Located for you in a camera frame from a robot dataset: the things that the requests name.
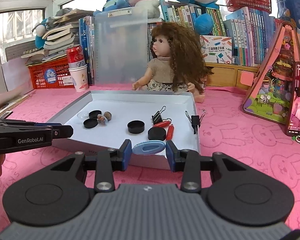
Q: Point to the teal plush toy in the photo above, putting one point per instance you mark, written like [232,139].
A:
[113,5]

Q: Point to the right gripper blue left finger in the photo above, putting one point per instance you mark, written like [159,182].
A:
[109,161]

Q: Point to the pink triangular toy house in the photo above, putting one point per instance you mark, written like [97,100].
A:
[271,94]

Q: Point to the clear plastic dome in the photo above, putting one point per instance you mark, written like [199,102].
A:
[83,115]

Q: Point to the brown haired baby doll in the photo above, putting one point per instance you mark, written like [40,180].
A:
[178,65]

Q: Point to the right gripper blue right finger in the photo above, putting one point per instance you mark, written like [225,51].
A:
[185,161]

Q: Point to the black binder clip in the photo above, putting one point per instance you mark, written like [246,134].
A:
[157,118]

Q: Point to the red soda can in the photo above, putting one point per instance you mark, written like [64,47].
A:
[75,57]

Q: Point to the black round lid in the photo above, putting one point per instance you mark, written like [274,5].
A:
[90,123]

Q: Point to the light blue hair clip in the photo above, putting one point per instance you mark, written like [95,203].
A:
[151,147]

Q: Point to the stack of books left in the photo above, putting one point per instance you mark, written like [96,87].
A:
[63,34]

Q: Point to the silver cardboard box tray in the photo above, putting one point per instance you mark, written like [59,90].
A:
[126,106]

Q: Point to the binder clip on box edge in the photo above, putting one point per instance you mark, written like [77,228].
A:
[195,120]

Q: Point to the black round puck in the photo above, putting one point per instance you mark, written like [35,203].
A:
[136,126]

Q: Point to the red plastic basket left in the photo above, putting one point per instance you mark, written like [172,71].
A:
[51,74]

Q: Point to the row of upright books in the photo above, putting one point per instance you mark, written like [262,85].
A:
[251,31]

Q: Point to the translucent clipboard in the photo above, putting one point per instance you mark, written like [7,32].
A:
[121,46]

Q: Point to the blue white plush left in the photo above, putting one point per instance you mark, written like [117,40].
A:
[41,28]

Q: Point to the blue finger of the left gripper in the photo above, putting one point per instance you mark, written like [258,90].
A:
[48,124]
[62,131]

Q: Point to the black round cap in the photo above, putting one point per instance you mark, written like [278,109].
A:
[156,133]

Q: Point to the white paper cup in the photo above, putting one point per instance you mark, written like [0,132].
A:
[79,78]

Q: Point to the red hair clip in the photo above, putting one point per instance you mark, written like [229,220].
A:
[170,131]
[163,124]

